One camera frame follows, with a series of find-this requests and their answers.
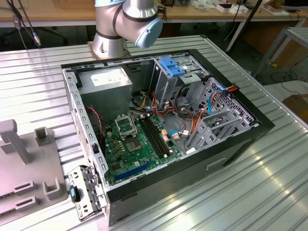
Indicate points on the large cardboard box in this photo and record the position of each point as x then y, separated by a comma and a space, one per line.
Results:
291, 53

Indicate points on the blue plastic bay latch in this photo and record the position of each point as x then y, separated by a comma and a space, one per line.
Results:
172, 67

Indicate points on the silver expansion bracket cover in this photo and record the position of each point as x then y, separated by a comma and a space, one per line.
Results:
83, 209

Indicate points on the grey power supply unit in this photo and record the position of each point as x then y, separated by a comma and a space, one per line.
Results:
106, 98

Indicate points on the small brown box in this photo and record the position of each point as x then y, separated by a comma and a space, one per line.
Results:
297, 103

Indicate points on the long wooden desk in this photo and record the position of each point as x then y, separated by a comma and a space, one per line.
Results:
48, 12

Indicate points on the green motherboard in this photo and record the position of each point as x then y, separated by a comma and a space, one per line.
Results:
134, 158

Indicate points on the grey metal disk bay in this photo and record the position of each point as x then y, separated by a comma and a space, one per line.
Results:
204, 142

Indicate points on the CPU socket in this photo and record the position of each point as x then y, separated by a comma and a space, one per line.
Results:
132, 145

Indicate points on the black stand pole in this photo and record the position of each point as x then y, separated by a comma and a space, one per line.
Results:
243, 26

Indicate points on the black blue latch tab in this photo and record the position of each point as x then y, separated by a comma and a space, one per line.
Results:
73, 192

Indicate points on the black RAM slot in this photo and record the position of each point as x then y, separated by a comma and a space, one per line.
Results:
153, 137
156, 136
149, 137
159, 136

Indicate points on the grey parts rack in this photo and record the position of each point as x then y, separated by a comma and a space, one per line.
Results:
31, 173

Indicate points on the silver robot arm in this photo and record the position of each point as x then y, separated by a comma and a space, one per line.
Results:
108, 45

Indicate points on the black open PC case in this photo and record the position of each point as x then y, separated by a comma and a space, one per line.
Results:
192, 173

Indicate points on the blue expansion slot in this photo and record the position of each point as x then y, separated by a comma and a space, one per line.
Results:
132, 171

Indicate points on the grey optical drive cage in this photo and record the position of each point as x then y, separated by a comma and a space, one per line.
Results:
166, 84

